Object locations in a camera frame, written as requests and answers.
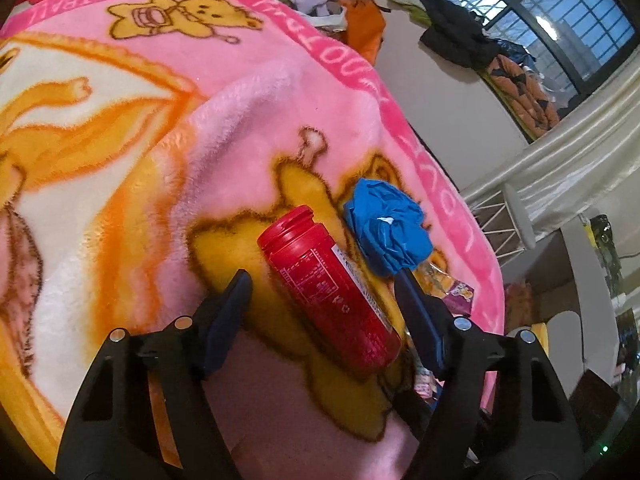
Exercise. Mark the blue wrapper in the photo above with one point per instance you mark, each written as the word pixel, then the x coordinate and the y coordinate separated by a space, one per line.
pixel 385 225

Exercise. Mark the green camouflage bag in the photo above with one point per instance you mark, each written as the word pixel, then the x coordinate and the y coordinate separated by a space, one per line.
pixel 605 250

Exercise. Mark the pink printed blanket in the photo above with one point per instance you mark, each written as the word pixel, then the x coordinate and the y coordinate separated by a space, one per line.
pixel 125 160

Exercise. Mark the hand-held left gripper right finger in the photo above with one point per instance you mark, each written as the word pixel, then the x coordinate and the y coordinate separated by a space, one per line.
pixel 420 320

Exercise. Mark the red plastic bottle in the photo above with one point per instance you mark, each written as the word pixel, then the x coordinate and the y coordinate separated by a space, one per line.
pixel 325 285

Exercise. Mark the grey curved panel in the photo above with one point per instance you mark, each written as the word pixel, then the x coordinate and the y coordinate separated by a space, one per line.
pixel 565 335

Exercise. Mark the cream satin curtain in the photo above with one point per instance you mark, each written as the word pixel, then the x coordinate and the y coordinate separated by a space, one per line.
pixel 575 160

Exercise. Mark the black framed window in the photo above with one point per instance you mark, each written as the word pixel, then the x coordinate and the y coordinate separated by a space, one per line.
pixel 560 10

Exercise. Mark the grey round stool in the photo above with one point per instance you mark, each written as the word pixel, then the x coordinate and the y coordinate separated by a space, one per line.
pixel 520 215

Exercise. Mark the grey vanity desk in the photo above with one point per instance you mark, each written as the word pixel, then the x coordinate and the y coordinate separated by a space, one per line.
pixel 590 320

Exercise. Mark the pile of snack wrappers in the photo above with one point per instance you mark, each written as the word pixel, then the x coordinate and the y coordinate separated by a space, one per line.
pixel 450 285

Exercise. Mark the orange snack bag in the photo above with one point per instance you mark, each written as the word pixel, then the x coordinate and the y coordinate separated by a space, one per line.
pixel 517 307

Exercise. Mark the orange patterned quilt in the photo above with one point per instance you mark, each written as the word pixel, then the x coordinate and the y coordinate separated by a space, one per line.
pixel 525 95

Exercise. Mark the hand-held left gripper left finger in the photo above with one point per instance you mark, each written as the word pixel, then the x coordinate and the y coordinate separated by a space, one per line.
pixel 225 330

